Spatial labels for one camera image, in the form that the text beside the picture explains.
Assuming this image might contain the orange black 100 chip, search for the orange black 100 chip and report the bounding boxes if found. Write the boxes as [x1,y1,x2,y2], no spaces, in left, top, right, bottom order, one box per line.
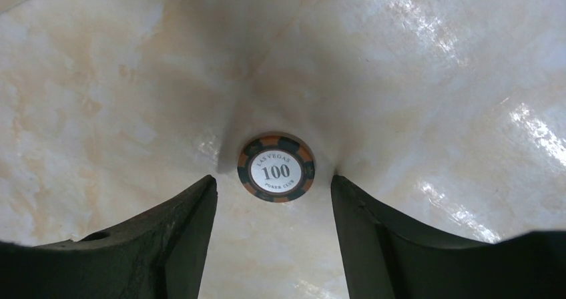
[237,132,316,203]

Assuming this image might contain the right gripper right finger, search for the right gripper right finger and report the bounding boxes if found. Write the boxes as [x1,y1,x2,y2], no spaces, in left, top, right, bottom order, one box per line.
[331,175,565,298]

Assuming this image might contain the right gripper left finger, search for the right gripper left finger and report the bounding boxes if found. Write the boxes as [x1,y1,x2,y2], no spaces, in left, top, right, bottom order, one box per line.
[1,175,218,298]

